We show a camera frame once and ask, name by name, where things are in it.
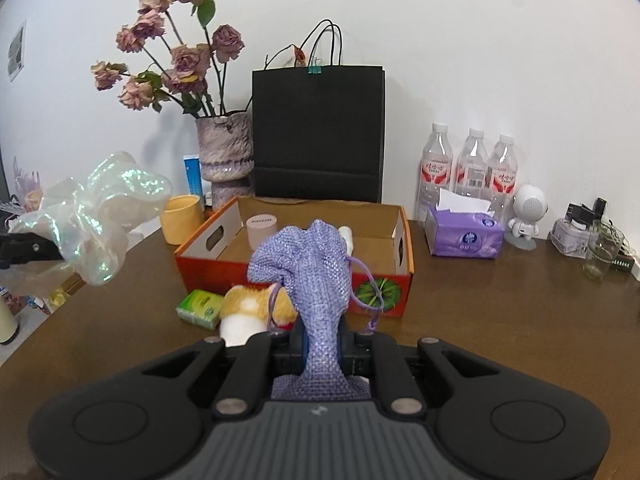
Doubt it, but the white orange plush toy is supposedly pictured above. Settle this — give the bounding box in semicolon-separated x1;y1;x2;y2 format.
219;284;297;347

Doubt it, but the iridescent plastic bag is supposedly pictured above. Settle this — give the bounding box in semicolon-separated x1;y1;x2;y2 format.
9;151;172;286

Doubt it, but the green tissue packet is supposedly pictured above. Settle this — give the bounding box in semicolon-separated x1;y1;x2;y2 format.
176;289;224;330

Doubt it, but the purple drawstring pouch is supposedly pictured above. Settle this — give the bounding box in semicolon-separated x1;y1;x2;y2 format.
247;220;370;402

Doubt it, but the white spray bottle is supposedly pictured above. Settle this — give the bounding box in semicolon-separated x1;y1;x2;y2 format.
338;226;355;257

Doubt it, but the pink cylindrical jar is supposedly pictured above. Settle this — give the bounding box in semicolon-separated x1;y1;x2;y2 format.
245;214;278;250

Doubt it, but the cluttered storage rack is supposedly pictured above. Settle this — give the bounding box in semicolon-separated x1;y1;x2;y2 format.
1;158;43;230

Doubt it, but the orange cardboard box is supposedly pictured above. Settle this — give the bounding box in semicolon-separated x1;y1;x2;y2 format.
175;197;414;318

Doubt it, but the purple tissue pack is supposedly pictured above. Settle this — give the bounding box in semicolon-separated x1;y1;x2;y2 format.
424;190;504;259

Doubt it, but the yellow mug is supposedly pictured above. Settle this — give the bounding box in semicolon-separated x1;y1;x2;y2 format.
160;195;204;246

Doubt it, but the blue white tube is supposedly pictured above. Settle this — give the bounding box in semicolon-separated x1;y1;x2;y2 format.
183;155;204;198

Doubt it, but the left water bottle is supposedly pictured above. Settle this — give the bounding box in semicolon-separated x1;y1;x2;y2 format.
416;122;452;226

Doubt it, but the water bottle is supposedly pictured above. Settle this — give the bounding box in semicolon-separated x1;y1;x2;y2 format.
416;122;452;226
454;128;488;198
485;134;518;223

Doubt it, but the middle water bottle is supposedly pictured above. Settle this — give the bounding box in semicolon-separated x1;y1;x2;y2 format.
454;128;488;198

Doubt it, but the white robot figurine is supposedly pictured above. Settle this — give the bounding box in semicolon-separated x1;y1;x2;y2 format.
504;184;548;252

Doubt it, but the right water bottle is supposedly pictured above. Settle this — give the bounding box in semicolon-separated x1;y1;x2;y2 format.
485;134;518;223

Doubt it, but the pink ceramic vase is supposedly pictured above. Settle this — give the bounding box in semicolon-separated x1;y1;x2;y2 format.
195;110;254;209

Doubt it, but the black paper bag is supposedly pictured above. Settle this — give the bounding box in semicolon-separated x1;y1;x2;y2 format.
250;18;385;203

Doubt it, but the dried pink rose bouquet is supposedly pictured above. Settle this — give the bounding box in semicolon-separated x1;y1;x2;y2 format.
91;0;245;119

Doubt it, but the clear glass cup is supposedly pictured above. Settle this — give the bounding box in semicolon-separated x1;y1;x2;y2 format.
582;219;625;281

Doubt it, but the wall poster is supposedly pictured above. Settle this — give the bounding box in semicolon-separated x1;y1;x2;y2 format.
8;22;26;81

